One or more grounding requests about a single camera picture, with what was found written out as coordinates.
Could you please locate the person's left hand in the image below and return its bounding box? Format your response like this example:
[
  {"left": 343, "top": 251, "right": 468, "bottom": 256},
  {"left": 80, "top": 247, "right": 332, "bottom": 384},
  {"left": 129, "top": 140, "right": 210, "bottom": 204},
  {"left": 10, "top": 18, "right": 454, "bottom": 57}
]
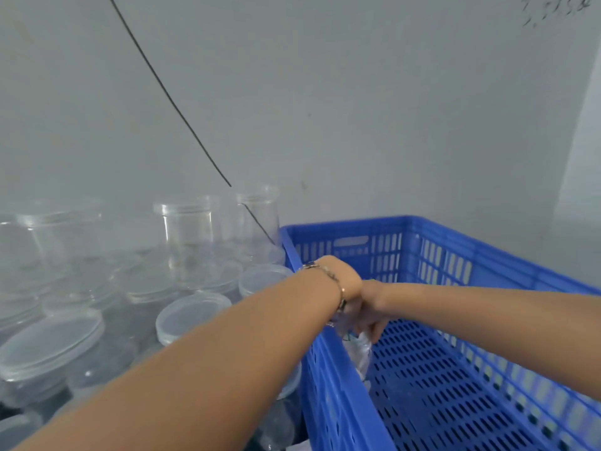
[{"left": 314, "top": 255, "right": 367, "bottom": 320}]

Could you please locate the person's right hand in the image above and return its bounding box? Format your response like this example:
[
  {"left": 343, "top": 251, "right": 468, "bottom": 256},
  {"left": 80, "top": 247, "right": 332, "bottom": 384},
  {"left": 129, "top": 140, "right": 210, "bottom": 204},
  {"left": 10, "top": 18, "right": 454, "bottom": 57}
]
[{"left": 331, "top": 277, "right": 396, "bottom": 346}]

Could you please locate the clear jar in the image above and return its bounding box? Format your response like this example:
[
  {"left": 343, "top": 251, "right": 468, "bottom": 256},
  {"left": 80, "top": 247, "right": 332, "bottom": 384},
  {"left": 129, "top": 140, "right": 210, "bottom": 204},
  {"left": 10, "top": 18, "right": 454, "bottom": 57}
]
[{"left": 340, "top": 328, "right": 377, "bottom": 381}]

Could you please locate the blue slatted crate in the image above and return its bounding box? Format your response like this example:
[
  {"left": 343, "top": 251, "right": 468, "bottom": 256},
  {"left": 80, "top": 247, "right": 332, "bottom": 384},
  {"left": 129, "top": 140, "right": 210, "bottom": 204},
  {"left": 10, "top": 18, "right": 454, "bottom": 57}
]
[{"left": 280, "top": 215, "right": 601, "bottom": 451}]

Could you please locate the group of lidded jars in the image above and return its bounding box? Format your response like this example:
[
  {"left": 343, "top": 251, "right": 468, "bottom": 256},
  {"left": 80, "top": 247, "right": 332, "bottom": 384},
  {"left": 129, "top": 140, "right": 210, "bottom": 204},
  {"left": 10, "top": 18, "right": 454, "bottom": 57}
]
[{"left": 0, "top": 185, "right": 306, "bottom": 451}]

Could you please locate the person's left forearm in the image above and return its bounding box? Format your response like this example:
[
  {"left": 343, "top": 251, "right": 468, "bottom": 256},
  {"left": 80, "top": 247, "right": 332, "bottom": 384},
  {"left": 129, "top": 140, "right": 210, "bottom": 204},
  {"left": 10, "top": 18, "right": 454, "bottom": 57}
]
[{"left": 14, "top": 267, "right": 344, "bottom": 451}]

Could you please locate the person's right forearm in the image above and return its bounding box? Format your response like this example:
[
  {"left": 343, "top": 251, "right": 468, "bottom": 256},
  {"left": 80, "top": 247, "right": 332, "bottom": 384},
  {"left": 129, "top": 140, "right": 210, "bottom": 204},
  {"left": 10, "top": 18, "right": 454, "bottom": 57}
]
[{"left": 383, "top": 279, "right": 601, "bottom": 405}]

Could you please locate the thin beaded bracelet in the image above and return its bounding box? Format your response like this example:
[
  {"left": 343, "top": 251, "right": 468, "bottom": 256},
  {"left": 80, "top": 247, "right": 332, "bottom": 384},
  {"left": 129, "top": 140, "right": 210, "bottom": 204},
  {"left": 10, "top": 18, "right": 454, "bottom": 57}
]
[{"left": 302, "top": 261, "right": 349, "bottom": 316}]

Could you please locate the black cable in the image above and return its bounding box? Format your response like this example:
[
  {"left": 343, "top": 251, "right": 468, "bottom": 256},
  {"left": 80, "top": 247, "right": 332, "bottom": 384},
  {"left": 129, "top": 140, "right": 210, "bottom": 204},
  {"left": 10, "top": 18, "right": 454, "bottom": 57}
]
[{"left": 106, "top": 0, "right": 279, "bottom": 246}]

